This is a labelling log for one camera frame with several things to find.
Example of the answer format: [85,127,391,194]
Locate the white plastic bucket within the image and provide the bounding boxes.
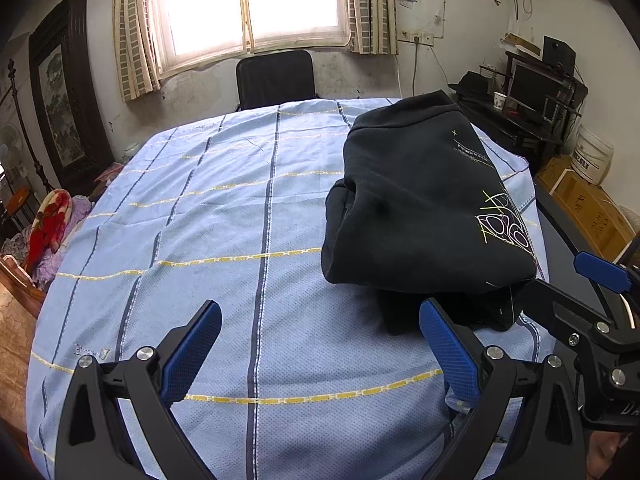
[570,125,615,186]

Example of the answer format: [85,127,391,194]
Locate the black speaker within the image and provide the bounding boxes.
[542,36,577,67]

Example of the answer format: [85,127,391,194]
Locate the dark metal coat rack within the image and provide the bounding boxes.
[6,59,51,196]

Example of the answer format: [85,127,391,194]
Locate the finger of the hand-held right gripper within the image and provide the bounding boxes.
[574,251,640,301]
[520,279,618,356]

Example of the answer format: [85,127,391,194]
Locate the black office chair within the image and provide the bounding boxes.
[235,50,323,112]

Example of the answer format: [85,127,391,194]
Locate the white standing fan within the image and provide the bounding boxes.
[0,122,28,181]

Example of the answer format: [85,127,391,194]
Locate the cardboard box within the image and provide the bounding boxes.
[535,155,638,261]

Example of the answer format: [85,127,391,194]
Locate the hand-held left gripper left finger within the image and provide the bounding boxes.
[54,299,223,480]

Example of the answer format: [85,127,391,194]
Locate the blue striped bed sheet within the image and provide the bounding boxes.
[25,97,556,480]

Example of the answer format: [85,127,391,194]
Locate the dark computer desk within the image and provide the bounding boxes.
[450,50,588,171]

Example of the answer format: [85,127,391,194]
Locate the computer monitor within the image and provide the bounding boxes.
[507,62,556,116]

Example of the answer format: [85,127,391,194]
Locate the checked beige curtain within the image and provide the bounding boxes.
[112,0,173,103]
[342,0,399,56]

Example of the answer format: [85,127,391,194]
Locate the red floral blanket bundle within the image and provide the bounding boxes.
[0,195,93,291]

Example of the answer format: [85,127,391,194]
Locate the dark framed painting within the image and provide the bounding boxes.
[28,0,116,196]

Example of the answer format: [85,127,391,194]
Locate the carved wooden chair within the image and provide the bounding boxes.
[0,255,48,411]

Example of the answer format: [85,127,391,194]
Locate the black sweatshirt yellow line print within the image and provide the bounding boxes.
[321,90,538,293]

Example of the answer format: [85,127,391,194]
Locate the black hat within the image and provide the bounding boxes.
[448,71,496,101]

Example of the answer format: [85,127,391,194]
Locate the window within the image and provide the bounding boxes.
[150,0,353,73]

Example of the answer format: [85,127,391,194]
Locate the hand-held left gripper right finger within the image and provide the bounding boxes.
[419,298,588,480]

